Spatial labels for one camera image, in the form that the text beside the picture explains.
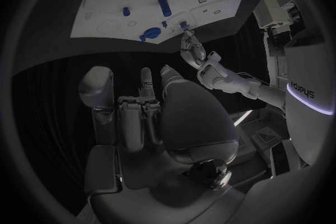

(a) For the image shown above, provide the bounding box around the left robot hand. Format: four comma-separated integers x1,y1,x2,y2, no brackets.
179,30,207,71

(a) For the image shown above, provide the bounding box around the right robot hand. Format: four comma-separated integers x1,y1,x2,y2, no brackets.
77,64,249,224

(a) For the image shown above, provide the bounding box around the blue gear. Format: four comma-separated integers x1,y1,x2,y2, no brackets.
143,27,162,40

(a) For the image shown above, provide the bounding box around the short blue cylinder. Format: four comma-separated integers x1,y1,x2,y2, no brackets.
157,0,172,17

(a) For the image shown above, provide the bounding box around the white workshop machine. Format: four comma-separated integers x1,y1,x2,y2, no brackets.
253,0,307,58

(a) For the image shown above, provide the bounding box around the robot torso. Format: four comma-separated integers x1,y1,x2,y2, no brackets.
269,28,336,176

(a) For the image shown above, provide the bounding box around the white cable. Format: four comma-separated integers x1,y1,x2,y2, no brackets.
237,72,274,87

